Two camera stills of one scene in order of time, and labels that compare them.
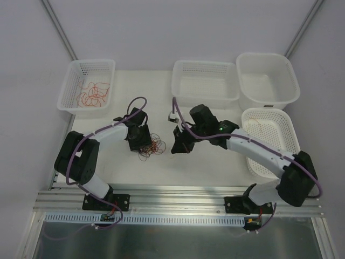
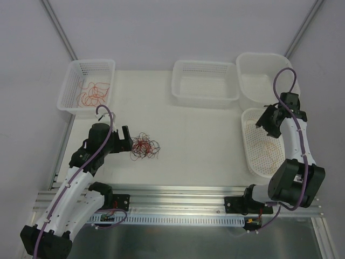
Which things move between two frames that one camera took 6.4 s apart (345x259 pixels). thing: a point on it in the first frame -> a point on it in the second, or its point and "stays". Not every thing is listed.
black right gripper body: x=182 y=141 -> x=271 y=121
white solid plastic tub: x=266 y=80 stays
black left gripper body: x=143 y=141 -> x=122 y=143
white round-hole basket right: x=274 y=127 stays
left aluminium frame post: x=59 y=29 stays
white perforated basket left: x=88 y=87 stays
